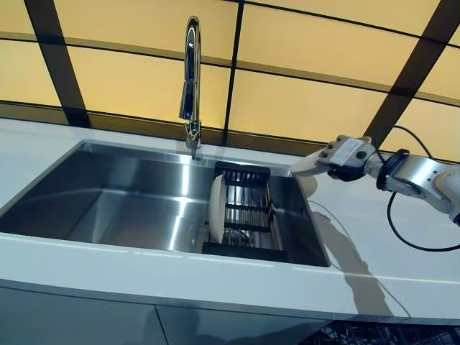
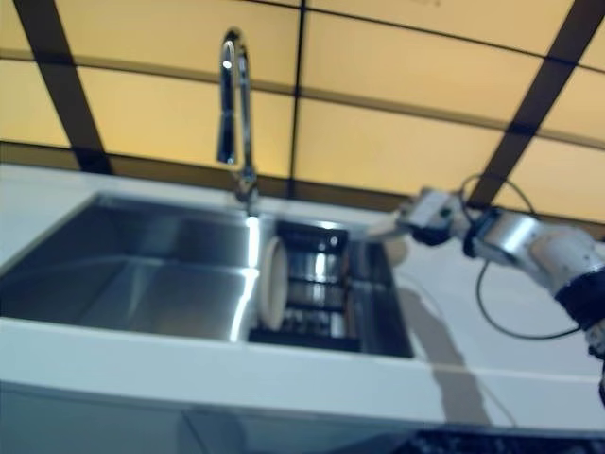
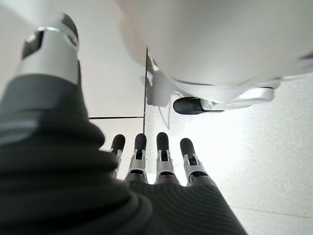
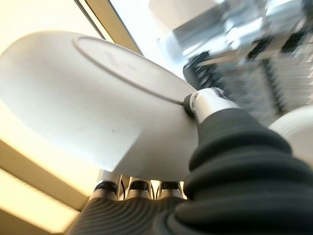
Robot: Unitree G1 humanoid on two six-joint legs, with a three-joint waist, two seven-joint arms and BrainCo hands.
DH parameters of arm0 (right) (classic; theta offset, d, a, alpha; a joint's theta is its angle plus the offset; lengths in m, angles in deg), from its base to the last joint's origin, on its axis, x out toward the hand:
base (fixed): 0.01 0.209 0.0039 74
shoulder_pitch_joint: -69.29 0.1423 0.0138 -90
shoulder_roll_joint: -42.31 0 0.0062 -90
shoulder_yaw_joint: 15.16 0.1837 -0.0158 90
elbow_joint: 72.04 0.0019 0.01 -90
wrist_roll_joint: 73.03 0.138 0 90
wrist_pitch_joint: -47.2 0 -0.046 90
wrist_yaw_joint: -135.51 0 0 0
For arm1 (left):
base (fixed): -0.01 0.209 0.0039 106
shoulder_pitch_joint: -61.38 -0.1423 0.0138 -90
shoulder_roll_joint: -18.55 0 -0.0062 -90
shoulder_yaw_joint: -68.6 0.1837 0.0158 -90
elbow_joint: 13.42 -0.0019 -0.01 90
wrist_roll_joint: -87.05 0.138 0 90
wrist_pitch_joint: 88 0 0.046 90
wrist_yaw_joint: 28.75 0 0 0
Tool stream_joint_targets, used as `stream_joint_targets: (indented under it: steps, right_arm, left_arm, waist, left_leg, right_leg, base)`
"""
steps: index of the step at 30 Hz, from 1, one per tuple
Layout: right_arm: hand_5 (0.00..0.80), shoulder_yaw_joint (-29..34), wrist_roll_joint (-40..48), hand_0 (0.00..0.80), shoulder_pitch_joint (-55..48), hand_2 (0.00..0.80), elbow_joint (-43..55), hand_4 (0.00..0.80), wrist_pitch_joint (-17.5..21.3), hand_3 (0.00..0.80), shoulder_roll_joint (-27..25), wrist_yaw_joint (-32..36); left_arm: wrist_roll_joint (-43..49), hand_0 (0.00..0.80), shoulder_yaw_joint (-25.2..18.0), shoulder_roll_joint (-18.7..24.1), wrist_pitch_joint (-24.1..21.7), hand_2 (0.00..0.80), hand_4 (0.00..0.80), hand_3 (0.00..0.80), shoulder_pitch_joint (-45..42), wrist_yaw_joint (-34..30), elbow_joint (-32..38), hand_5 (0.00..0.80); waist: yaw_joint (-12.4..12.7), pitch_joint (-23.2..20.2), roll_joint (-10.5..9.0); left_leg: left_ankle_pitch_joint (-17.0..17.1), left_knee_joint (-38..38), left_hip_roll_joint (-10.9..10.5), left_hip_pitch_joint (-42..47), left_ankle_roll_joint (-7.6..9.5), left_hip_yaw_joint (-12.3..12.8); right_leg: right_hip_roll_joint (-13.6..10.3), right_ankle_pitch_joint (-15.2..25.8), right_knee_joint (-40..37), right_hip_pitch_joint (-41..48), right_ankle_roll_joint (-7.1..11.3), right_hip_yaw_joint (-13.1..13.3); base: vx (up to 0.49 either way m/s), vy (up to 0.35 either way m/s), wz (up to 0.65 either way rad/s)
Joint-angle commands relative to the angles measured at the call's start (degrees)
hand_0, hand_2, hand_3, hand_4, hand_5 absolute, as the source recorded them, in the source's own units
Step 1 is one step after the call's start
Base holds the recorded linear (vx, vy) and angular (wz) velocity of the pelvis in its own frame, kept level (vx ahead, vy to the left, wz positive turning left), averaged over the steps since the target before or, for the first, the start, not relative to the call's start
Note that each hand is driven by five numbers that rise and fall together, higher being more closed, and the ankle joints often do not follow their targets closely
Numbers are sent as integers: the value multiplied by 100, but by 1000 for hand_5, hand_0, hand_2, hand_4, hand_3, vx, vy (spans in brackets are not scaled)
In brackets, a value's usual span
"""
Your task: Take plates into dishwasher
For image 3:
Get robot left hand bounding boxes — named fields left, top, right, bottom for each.
left=0, top=12, right=248, bottom=235

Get robot left leg white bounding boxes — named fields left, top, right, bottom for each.
left=119, top=0, right=313, bottom=115

